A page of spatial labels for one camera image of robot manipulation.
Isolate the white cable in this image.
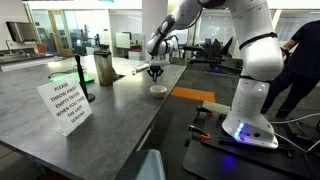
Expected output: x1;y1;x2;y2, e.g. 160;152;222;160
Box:
273;131;320;154
269;113;320;125

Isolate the black cable on counter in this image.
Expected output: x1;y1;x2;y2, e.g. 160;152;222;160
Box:
47;64;88;80

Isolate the person in dark clothes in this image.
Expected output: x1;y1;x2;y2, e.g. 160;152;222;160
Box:
261;19;320;120

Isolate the white paper roll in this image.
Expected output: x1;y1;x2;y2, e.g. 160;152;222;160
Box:
131;62;151;76

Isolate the black pole stand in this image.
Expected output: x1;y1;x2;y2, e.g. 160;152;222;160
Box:
74;54;96;103

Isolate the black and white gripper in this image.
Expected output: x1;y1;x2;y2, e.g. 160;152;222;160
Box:
146;59;171;84

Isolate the black office chair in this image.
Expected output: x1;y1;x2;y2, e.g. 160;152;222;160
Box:
199;36;234;62

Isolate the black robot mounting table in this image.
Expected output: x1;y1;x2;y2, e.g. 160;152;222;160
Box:
182;106;320;180

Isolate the orange handled clamp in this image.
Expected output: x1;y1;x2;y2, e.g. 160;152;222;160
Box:
195;105;214;118
188;124;212;140

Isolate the white bowl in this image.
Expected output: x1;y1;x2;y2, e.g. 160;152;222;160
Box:
149;84;168;99

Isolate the light blue chair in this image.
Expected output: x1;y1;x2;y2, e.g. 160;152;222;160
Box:
114;148;167;180

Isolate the white standing board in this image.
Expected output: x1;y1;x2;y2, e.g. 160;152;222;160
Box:
115;32;132;50

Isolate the brushed metal canister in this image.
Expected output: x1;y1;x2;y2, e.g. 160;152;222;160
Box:
93;44;114;88

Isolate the black paper towel dispenser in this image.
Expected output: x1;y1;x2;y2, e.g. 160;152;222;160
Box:
5;21;37;43

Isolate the white printed table sign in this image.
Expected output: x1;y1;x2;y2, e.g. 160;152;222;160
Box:
37;75;93;137

